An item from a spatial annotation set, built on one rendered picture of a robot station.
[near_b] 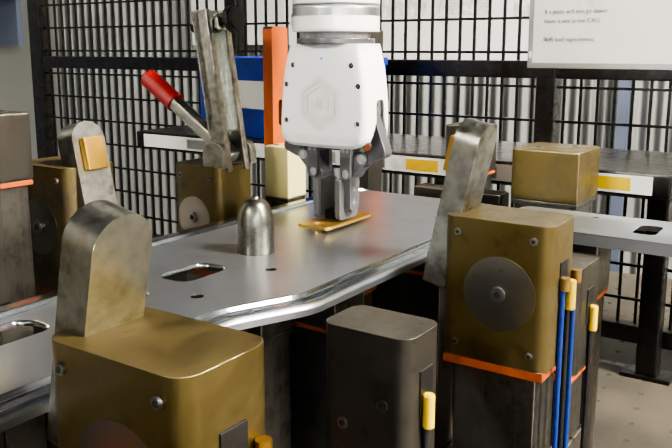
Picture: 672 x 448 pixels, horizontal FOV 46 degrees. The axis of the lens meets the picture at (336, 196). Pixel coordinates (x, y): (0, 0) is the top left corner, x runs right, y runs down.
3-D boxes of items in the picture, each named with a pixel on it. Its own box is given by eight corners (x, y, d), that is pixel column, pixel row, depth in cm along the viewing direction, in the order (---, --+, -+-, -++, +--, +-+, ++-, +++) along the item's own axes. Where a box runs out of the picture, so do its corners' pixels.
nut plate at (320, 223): (327, 231, 75) (327, 218, 75) (295, 226, 77) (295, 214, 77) (373, 215, 82) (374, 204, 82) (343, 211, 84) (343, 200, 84)
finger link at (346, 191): (333, 152, 77) (333, 220, 78) (361, 154, 75) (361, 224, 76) (351, 148, 79) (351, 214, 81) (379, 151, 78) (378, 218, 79)
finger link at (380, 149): (350, 77, 75) (319, 119, 78) (403, 134, 73) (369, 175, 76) (357, 76, 76) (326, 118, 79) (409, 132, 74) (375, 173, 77)
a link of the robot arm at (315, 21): (270, 6, 75) (271, 38, 76) (348, 3, 70) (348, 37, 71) (321, 9, 82) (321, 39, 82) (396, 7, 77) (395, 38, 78)
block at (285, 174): (291, 446, 96) (287, 146, 90) (268, 438, 98) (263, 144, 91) (308, 434, 99) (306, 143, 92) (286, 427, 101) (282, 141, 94)
